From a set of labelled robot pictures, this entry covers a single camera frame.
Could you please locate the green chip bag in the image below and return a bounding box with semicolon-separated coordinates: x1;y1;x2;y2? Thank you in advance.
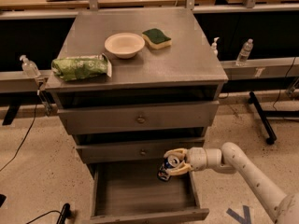
51;53;112;81

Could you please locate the right small pump bottle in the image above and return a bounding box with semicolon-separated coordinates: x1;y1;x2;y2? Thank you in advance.
211;37;219;56

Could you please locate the blue pepsi can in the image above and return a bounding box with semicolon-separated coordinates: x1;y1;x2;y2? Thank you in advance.
157;155;180;182

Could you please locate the black object bottom left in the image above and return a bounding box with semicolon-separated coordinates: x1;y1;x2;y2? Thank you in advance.
26;203;71;224

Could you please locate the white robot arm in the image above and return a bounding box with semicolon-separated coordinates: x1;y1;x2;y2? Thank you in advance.
164;142;299;224

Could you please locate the left hand sanitizer bottle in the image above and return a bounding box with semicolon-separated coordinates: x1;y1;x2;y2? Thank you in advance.
20;55;41;78

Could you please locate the grey drawer cabinet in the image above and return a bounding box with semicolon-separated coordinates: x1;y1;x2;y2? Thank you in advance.
45;7;229;173

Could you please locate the middle grey drawer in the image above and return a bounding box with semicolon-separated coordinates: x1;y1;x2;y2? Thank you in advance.
76;137;205;164

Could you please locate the bottom grey open drawer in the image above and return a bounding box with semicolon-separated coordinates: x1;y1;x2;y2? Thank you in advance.
90;159;209;224

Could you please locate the green yellow sponge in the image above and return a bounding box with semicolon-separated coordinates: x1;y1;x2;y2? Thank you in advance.
142;28;172;49

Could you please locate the white paper bowl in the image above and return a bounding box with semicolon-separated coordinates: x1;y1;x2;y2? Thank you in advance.
105;33;145;59

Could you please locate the top grey drawer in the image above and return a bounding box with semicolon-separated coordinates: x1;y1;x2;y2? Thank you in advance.
58;101;219;134

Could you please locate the black floor cable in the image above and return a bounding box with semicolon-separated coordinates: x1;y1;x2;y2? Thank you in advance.
0;103;39;173

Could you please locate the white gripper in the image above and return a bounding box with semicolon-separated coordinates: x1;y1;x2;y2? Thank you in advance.
164;147;207;176

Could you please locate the clear water bottle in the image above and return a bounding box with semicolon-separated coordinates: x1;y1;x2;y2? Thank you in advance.
235;38;253;66

